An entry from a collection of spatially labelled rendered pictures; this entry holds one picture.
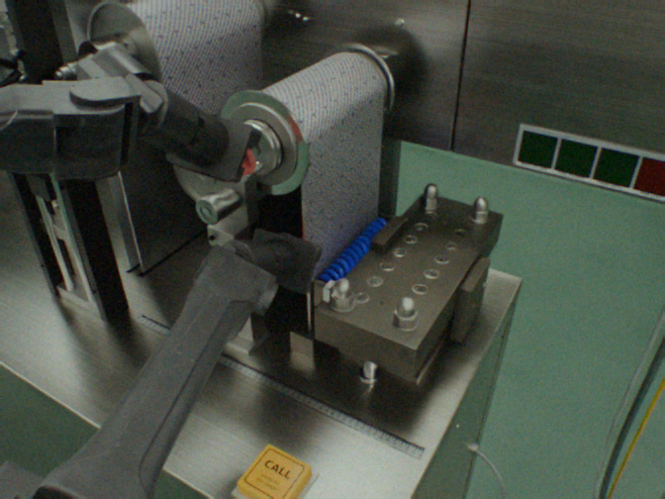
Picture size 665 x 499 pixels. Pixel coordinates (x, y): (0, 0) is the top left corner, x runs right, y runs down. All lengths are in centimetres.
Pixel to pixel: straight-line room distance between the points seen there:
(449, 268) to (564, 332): 158
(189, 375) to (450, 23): 70
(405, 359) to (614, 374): 163
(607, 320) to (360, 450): 189
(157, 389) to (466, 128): 72
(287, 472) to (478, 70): 66
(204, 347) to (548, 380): 186
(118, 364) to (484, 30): 78
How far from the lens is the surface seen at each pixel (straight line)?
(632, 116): 93
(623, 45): 90
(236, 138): 63
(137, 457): 37
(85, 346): 103
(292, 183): 76
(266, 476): 77
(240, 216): 81
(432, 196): 105
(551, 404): 216
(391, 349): 79
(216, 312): 52
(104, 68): 63
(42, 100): 53
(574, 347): 240
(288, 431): 84
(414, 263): 91
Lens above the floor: 157
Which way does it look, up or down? 35 degrees down
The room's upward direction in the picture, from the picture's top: straight up
